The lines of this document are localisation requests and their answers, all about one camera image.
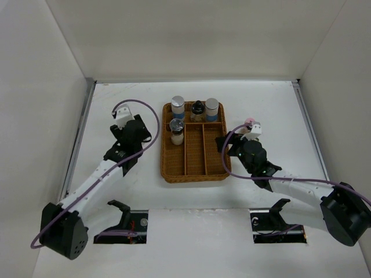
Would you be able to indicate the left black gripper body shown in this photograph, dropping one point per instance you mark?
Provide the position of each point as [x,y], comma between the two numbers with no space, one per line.
[117,131]

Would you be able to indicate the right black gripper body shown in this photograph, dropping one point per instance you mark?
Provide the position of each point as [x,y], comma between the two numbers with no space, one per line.
[247,165]

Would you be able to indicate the pink-cap spice bottle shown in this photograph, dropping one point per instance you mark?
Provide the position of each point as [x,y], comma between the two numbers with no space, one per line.
[249,122]

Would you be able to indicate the blue-label jar silver lid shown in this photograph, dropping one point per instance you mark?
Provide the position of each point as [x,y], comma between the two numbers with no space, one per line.
[178,107]
[211,109]

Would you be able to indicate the black pointed-cap spice bottle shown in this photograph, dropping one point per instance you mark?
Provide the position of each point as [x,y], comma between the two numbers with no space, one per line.
[197,111]

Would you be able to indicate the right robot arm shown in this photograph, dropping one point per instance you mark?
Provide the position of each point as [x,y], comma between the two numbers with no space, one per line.
[336,208]

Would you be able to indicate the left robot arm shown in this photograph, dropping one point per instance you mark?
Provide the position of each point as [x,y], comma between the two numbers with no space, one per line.
[64,226]

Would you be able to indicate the brown wicker divided tray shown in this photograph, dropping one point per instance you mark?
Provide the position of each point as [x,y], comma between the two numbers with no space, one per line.
[197,159]

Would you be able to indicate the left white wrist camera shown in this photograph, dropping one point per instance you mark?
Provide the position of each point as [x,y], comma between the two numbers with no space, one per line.
[122,115]

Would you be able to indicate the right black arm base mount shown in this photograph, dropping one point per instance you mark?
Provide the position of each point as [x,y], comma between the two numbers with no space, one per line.
[268,226]

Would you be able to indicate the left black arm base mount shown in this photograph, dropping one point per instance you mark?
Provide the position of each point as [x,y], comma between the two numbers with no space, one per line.
[131,228]

